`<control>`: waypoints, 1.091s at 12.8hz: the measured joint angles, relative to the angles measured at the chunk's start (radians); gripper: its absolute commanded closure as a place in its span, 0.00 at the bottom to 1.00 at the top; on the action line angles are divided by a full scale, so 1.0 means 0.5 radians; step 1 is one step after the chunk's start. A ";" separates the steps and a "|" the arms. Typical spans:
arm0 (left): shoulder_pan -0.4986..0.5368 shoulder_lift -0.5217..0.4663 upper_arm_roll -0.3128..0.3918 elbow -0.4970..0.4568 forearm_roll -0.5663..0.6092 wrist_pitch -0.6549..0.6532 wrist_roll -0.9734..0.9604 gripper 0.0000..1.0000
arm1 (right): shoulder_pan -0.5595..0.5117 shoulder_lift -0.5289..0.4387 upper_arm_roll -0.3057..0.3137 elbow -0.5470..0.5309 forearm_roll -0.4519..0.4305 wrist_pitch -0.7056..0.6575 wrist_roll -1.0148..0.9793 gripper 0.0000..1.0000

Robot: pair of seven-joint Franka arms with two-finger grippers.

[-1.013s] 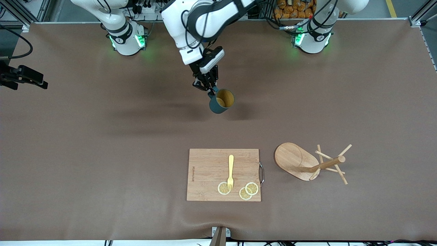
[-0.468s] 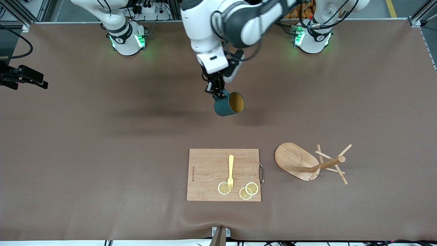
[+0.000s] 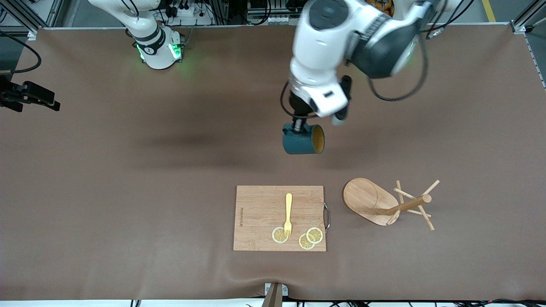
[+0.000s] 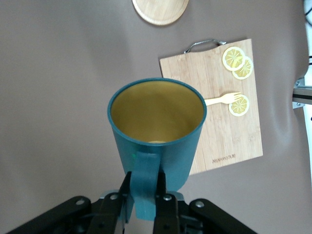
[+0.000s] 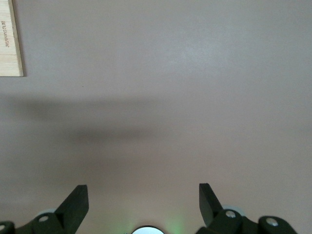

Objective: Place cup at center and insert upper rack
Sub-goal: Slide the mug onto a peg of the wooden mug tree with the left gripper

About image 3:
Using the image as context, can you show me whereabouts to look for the dark teal mug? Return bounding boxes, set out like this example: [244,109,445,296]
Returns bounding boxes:
[282,124,325,155]

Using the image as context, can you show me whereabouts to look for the wooden mug tree rack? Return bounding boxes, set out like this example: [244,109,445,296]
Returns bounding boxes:
[343,177,440,231]

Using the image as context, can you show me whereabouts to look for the yellow plastic fork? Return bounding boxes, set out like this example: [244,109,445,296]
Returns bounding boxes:
[284,193,294,238]

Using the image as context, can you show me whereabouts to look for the white electrical connector block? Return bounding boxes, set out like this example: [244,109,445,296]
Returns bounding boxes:
[247,0,299,26]

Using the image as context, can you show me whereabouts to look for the bamboo cutting board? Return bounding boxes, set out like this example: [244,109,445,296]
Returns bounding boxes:
[233,185,327,252]

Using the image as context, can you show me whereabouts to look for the brown table mat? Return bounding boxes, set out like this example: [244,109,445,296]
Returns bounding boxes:
[0,23,546,302]

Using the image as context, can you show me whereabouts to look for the white power strip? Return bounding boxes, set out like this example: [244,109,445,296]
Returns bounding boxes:
[164,0,214,26]

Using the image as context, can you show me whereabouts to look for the aluminium frame strut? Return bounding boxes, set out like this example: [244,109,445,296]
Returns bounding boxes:
[510,0,546,35]
[0,0,40,41]

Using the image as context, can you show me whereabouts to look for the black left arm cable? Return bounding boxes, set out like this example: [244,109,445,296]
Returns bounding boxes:
[280,23,430,118]

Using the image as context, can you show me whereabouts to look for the brown camera mount post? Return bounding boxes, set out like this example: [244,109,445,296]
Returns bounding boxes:
[261,282,289,307]

